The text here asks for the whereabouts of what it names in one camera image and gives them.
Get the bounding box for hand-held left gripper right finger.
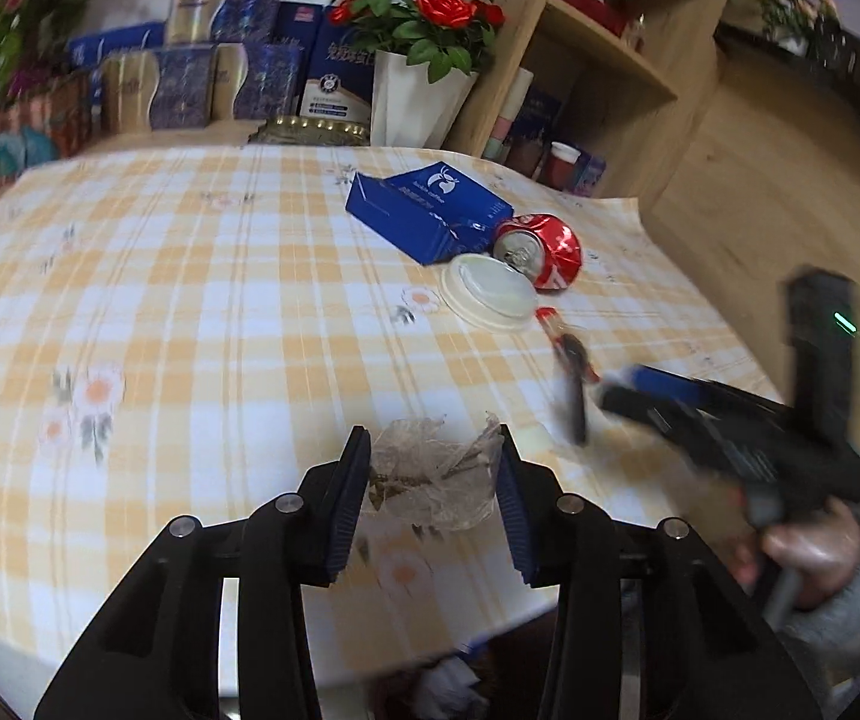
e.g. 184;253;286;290
496;424;825;720

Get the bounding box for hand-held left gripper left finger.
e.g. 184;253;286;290
34;425;372;720

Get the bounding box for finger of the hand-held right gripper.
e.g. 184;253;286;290
623;364;710;398
599;386;695;458

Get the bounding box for red and black slim stick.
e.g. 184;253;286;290
535;306;605;445

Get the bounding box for translucent paper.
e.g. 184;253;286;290
366;411;506;535

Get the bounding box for brown trash bin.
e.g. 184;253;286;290
370;607;573;720

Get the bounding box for white round plastic lid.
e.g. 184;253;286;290
439;253;540;331

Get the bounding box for blue coffee box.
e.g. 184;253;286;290
345;162;515;267

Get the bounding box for person's right forearm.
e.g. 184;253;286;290
775;499;860;713

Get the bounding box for person's right hand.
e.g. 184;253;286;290
730;491;860;608

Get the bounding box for crushed red soda can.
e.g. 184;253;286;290
493;214;585;293

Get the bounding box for small blue box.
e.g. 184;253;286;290
569;154;607;196

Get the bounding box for red cup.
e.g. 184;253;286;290
542;141;577;188

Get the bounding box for yellow checked floral tablecloth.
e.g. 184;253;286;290
0;142;783;695

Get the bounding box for black counter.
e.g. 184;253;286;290
715;19;860;136

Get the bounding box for wooden shelf unit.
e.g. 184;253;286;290
441;0;750;200

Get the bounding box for red roses in white vase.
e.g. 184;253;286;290
327;0;510;147

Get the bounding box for pale pink rose bouquet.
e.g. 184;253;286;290
756;0;843;57

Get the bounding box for gold embossed tray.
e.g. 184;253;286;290
248;115;372;147

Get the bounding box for red teapot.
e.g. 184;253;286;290
552;0;626;35

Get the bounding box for blue and white tall box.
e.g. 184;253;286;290
301;19;382;125

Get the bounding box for gold and blue gift box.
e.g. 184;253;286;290
166;0;288;46
209;41;305;122
100;45;217;132

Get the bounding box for teal patterned wavy tin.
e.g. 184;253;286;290
0;71;97;188

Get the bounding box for dark blue box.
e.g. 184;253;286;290
274;1;326;46

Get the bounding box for flat blue box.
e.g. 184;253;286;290
66;21;172;72

